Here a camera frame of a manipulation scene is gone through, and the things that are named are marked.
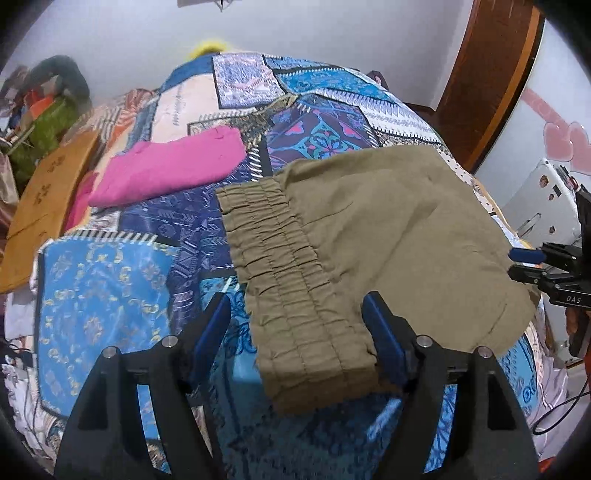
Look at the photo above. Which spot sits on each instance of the pile of clothes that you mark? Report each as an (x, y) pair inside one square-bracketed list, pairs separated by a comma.
[(39, 110)]

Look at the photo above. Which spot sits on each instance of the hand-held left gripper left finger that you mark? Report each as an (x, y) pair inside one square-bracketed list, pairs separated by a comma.
[(208, 340)]

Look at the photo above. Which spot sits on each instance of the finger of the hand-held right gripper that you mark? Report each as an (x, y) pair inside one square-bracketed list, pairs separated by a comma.
[(524, 274), (526, 254)]

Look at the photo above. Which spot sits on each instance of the olive green pants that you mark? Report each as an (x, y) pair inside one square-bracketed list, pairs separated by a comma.
[(364, 258)]

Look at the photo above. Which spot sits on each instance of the wooden board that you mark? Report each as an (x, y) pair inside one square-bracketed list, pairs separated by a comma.
[(46, 203)]

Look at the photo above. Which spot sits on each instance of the pink heart wall sticker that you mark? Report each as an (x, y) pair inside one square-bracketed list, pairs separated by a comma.
[(565, 138)]

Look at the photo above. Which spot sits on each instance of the white appliance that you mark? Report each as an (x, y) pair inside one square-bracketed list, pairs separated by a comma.
[(545, 203)]

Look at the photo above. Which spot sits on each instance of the brown wooden door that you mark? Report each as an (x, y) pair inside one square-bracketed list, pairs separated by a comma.
[(489, 78)]

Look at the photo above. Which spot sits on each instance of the folded pink cloth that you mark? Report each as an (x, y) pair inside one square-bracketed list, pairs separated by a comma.
[(166, 167)]

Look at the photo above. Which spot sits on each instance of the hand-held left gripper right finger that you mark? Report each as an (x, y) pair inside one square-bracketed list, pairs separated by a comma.
[(387, 337)]

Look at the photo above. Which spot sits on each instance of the blue patchwork printed blanket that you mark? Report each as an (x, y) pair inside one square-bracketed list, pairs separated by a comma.
[(152, 277)]

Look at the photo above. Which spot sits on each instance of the yellow fluffy object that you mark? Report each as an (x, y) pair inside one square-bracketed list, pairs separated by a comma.
[(210, 48)]

